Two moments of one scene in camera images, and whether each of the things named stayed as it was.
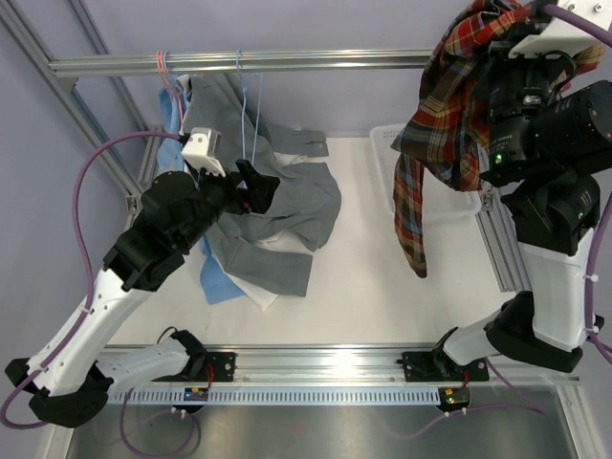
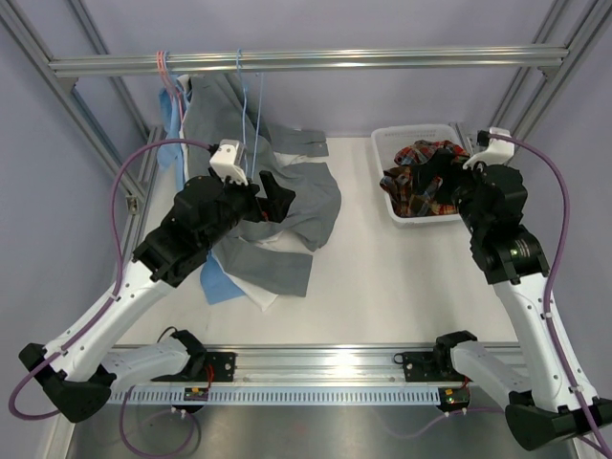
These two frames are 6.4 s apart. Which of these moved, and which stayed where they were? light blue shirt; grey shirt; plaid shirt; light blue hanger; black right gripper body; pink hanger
Moved: black right gripper body; plaid shirt
Stayed: light blue hanger; light blue shirt; pink hanger; grey shirt
